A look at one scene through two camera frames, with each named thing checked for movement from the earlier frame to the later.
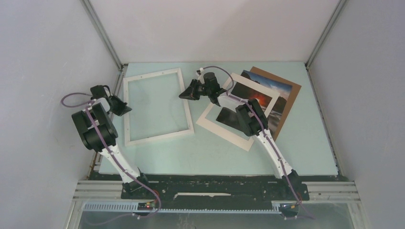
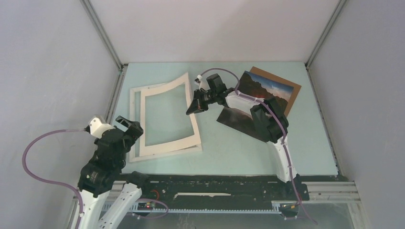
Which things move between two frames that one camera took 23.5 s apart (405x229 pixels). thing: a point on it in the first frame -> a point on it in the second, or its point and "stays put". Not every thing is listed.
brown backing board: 292,95 stays put
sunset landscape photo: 229,115 stays put
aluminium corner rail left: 94,15 stays put
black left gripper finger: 118,106 -> 135,129
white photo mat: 241,141 -> 191,143
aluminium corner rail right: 326,32 stays put
